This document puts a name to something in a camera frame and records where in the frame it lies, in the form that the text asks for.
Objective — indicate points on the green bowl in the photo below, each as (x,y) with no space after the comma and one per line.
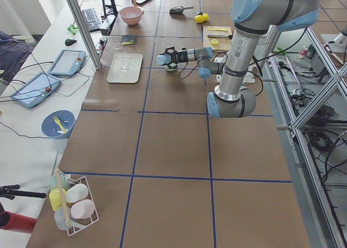
(170,70)

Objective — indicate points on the yellow lemon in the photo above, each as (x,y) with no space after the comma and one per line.
(205,17)
(199,19)

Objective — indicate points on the aluminium frame post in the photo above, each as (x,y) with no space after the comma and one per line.
(84,31)

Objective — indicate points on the metal ice scoop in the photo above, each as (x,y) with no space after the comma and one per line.
(179,10)

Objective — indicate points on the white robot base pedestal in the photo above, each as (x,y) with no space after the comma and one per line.
(249,77)

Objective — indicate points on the clear wine glass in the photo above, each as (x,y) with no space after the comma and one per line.
(120,51)

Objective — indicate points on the blue bowl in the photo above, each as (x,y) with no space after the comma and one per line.
(52,130)

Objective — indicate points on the black computer mouse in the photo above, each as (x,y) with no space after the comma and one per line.
(70,41)

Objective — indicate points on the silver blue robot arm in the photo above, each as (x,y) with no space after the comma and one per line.
(252,18)

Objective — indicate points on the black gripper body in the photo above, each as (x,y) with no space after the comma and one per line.
(181,55)

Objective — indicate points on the yellow plastic fork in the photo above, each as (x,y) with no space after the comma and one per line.
(58,122)

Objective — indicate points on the red cylinder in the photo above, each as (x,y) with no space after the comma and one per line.
(17,223)

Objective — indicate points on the light blue plastic cup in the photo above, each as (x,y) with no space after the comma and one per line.
(163,59)

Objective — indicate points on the pink bowl with ice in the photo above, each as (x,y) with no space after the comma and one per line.
(131,15)

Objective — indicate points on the lemon half slice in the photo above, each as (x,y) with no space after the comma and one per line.
(214,42)

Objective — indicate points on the black keyboard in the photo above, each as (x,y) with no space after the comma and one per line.
(92,19)

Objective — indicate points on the yellow lemon far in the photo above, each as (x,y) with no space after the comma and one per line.
(205,17)

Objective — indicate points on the blue teach pendant far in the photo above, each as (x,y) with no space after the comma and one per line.
(67,63)

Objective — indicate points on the seated person dark shirt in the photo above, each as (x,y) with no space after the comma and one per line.
(13,56)

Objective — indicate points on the grey folded cloth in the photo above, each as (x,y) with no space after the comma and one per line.
(129,39)

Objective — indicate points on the black camera tripod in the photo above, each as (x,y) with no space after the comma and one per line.
(12,191)

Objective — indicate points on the blue teach pendant near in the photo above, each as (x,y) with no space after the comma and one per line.
(36,90)

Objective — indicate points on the yellow lemon near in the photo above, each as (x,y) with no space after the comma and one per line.
(199,19)

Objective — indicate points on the blue teach pendant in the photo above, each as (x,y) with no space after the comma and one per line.
(67,63)
(36,90)

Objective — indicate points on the cream bear tray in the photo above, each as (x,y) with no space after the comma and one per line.
(115,76)

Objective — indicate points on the white wire cup rack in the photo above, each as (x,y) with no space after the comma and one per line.
(77,210)

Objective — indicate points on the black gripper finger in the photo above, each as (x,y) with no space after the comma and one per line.
(169,51)
(171,65)

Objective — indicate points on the wooden cutting board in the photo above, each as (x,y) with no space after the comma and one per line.
(224,44)

